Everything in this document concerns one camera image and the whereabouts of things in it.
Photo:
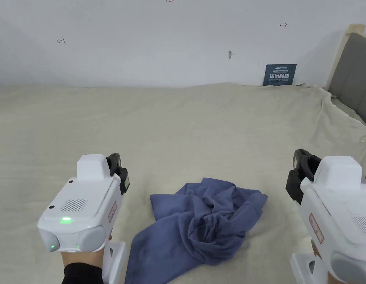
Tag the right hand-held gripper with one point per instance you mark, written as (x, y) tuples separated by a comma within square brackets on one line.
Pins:
[(342, 207)]

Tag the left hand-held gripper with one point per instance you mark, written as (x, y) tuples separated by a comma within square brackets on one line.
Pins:
[(82, 207)]

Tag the person's left forearm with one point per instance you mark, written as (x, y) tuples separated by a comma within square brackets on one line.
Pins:
[(82, 273)]

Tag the person's right hand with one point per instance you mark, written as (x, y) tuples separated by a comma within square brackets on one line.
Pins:
[(315, 248)]

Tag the person's left hand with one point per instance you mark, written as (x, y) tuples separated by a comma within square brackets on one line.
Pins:
[(82, 259)]

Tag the bed with beige sheet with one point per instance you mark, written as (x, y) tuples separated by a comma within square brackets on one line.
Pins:
[(141, 124)]

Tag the dark blue shirt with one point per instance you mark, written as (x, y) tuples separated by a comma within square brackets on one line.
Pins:
[(200, 224)]

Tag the dark blue sign card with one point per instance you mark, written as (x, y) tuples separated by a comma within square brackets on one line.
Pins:
[(279, 74)]

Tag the grey padded headboard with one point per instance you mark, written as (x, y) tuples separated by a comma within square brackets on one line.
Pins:
[(352, 71)]

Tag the small grey wall hook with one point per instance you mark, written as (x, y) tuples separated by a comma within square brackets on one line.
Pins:
[(230, 54)]

